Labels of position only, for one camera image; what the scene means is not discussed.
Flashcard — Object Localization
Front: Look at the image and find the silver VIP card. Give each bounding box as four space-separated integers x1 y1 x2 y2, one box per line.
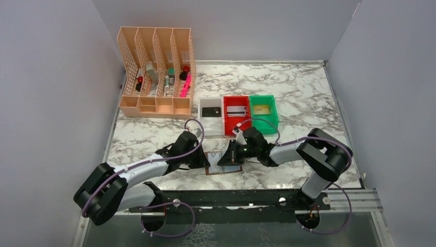
207 152 222 168

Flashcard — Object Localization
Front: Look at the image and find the brown leather card holder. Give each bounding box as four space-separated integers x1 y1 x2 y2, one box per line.
205 151 242 175

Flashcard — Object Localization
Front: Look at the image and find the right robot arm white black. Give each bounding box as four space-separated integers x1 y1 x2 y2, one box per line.
217 127 353 199

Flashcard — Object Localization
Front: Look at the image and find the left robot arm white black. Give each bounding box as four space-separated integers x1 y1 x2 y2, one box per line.
73 130 210 225

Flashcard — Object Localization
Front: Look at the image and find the black credit card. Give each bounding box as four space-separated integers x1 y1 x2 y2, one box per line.
201 107 222 117

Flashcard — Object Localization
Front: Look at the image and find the gold credit card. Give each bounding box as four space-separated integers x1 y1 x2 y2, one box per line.
252 104 271 115

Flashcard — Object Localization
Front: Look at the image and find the white striped credit card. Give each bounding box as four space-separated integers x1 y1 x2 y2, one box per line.
226 105 247 117

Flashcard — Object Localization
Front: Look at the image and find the red plastic bin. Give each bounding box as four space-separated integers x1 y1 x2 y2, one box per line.
223 96 251 136

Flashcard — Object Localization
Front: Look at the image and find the green plastic bin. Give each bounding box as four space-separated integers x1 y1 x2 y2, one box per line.
249 95 279 135

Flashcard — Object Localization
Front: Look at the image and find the white plastic bin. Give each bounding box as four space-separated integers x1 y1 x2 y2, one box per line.
198 97 224 137

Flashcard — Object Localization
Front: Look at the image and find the pink highlighter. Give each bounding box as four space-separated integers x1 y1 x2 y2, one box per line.
180 74 192 98

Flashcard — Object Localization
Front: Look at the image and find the grey stapler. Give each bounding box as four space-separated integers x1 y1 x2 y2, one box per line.
146 61 159 83

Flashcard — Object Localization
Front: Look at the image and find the peach plastic desk organizer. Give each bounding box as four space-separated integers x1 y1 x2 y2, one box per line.
117 27 196 119

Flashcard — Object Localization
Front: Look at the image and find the red black marker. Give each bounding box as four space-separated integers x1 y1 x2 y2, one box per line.
135 76 143 92

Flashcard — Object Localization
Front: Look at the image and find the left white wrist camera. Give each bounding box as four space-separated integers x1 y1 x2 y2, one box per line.
189 128 204 137

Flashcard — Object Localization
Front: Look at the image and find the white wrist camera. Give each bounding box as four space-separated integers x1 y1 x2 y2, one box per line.
232 124 245 143
189 128 204 137

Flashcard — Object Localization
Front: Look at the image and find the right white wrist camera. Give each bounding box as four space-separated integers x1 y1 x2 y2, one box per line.
232 124 245 143

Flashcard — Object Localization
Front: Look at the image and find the black mounting rail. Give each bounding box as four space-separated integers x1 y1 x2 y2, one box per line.
128 189 331 224

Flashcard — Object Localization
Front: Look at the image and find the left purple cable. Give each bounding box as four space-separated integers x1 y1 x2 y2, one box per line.
81 119 205 218

